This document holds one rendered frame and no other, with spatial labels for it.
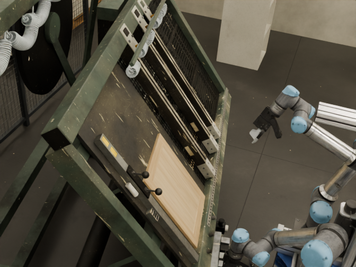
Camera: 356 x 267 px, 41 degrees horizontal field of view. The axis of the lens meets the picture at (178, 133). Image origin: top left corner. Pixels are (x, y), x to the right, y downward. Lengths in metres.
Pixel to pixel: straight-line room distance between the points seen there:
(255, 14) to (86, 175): 4.46
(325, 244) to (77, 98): 1.20
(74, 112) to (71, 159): 0.20
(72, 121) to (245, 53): 4.60
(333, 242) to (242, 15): 4.60
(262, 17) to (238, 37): 0.43
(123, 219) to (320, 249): 0.88
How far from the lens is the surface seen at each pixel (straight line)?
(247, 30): 6.30
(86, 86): 2.23
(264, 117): 2.49
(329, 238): 1.97
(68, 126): 2.01
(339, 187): 2.72
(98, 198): 2.16
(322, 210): 2.69
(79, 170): 2.08
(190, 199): 2.94
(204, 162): 3.17
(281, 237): 2.25
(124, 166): 2.36
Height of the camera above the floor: 3.07
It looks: 37 degrees down
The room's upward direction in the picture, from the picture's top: 5 degrees clockwise
